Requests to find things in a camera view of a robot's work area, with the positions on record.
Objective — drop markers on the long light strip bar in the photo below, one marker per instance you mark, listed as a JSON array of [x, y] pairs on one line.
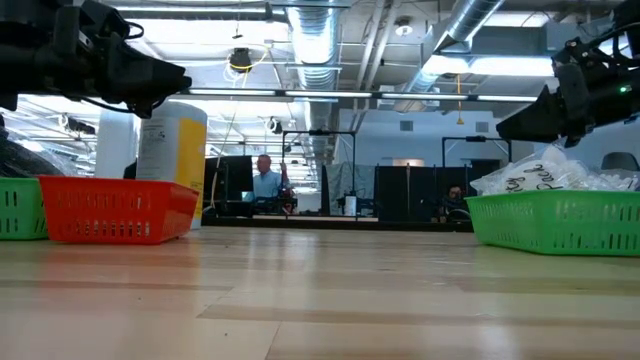
[[320, 94]]

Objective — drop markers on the upright silver ventilation duct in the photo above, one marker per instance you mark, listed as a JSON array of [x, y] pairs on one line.
[[312, 50]]

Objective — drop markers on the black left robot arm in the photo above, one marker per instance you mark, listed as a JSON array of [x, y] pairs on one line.
[[7, 50]]

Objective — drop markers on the dark partition panel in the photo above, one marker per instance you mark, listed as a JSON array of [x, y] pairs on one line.
[[400, 190]]

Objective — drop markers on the dark background monitor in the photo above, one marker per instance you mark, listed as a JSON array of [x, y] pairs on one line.
[[235, 175]]

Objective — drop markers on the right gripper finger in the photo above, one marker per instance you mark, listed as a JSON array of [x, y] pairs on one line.
[[560, 100], [550, 132]]

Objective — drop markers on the green plastic basket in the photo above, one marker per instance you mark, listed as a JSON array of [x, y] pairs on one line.
[[20, 210], [550, 225]]

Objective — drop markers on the red plastic basket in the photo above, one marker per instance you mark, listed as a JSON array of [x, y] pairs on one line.
[[115, 210]]

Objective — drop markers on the grey office chair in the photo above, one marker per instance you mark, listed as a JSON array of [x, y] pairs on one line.
[[620, 160]]

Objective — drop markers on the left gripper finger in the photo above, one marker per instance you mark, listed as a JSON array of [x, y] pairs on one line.
[[140, 92], [130, 55]]

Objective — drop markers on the white and yellow canister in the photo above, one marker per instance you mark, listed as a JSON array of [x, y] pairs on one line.
[[165, 145]]

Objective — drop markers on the small hanging ceiling device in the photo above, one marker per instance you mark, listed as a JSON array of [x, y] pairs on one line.
[[274, 126]]

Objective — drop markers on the grey hanging cloth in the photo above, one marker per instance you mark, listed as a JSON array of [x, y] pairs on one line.
[[350, 180]]

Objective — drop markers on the round ceiling fixture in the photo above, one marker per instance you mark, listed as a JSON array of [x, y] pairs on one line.
[[403, 27]]

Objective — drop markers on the black background rig frame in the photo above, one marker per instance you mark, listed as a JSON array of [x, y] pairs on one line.
[[320, 132], [475, 138]]

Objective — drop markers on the black aluminium rig frame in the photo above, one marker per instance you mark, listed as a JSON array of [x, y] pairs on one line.
[[400, 226]]

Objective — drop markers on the white building column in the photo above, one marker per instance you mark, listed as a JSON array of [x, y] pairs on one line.
[[117, 145]]

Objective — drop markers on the person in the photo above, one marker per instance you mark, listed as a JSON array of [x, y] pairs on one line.
[[454, 200], [270, 185]]

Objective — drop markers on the slanted silver ventilation duct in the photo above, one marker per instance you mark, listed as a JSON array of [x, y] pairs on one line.
[[470, 20]]

